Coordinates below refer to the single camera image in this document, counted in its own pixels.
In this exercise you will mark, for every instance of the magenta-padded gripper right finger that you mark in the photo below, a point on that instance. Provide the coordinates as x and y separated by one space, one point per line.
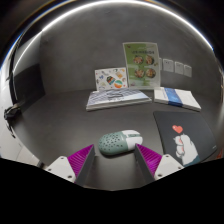
166 165

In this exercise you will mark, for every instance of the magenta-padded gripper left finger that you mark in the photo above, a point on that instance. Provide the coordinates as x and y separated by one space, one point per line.
63 166

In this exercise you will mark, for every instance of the green and white perforated mouse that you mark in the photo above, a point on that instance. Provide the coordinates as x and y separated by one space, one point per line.
116 143

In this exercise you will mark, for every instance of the black mouse pad, cat print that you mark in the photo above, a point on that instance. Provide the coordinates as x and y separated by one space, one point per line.
195 123

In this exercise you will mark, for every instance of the white book with blue band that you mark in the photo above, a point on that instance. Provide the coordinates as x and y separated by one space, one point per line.
176 97

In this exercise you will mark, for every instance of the grey patterned book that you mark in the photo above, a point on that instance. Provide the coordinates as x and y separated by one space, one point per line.
116 98

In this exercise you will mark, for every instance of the white colourful sticker card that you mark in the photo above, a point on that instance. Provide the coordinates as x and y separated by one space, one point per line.
110 79

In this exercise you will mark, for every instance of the green food poster sheet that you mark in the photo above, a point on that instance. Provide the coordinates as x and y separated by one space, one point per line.
141 66

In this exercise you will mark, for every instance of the row of white wall sockets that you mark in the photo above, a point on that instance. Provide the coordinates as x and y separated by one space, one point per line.
179 67

